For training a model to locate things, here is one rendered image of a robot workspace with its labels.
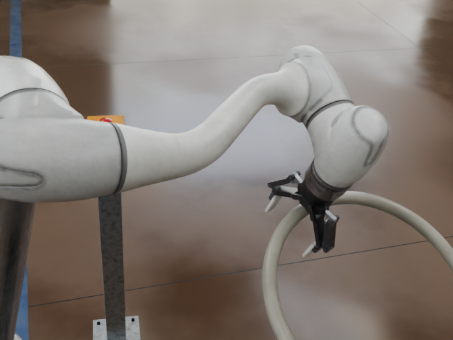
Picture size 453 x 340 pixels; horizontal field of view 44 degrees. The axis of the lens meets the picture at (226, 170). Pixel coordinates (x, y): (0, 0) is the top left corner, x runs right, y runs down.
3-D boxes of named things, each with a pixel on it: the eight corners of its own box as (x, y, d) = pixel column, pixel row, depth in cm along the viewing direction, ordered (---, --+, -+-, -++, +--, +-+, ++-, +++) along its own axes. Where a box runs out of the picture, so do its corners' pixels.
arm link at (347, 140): (369, 185, 108) (340, 131, 114) (411, 139, 96) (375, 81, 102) (323, 196, 104) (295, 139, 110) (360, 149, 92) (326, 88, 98)
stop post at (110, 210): (138, 316, 253) (135, 106, 189) (141, 354, 237) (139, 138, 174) (92, 321, 249) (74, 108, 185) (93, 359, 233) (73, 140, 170)
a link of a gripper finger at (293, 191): (305, 202, 118) (303, 196, 117) (269, 195, 127) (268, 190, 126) (317, 194, 120) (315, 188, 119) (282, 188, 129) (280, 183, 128)
